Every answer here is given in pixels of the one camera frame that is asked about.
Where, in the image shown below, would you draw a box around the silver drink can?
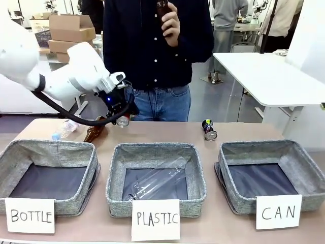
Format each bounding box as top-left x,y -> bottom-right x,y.
116,115 -> 131,129

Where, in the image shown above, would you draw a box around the clear long plastic bottle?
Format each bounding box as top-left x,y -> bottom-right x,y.
125,156 -> 188,201

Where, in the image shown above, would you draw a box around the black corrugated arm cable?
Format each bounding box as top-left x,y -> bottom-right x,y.
29,80 -> 135,126

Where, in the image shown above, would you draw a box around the white paper sign PLASTIC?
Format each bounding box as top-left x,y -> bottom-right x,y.
131,199 -> 181,242

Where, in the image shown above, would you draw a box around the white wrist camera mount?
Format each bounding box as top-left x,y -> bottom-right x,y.
100,71 -> 126,93

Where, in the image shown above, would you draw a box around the grey fabric basket plastic label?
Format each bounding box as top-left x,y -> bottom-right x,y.
105,142 -> 207,218

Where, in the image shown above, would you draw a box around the open cardboard box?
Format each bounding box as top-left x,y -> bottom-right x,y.
48,14 -> 96,43

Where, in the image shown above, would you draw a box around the white side table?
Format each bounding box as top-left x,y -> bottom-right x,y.
212,52 -> 325,139

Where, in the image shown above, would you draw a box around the person's blue jeans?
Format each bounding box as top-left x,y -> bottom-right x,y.
128,84 -> 191,122

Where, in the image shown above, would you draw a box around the grey fabric basket can label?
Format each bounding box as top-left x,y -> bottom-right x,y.
214,139 -> 325,215

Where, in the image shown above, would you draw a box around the closed cardboard box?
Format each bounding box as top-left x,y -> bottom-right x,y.
47,38 -> 95,64

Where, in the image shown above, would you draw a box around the brown glass bottle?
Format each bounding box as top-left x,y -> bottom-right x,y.
156,0 -> 174,38
83,115 -> 109,143

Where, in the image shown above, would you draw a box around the bystander in grey clothes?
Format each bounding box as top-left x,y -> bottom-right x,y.
208,0 -> 249,80

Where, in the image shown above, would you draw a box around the dark printed drink can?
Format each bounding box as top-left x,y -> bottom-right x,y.
201,118 -> 217,141

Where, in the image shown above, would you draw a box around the person's navy shirt torso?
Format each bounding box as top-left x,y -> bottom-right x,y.
102,0 -> 214,90

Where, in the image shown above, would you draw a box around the bystander in beige top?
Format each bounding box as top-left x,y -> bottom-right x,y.
259,0 -> 304,54

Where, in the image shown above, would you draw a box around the dark plastic crate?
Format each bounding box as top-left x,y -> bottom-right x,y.
34,29 -> 52,48

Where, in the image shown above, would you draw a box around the white paper sign CAN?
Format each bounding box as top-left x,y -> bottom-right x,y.
255,194 -> 303,230

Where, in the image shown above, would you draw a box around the grey fabric basket bottle label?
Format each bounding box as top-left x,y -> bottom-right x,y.
0,139 -> 102,216

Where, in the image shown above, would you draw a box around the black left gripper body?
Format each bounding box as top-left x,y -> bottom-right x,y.
97,81 -> 140,122

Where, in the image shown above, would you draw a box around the person's left hand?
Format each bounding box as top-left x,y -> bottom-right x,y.
159,2 -> 182,48

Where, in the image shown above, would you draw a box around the white paper sign BOTTLE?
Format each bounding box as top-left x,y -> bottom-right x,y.
4,197 -> 56,234

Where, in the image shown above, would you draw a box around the crushed clear plastic bottle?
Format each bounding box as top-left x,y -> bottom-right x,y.
51,119 -> 81,141

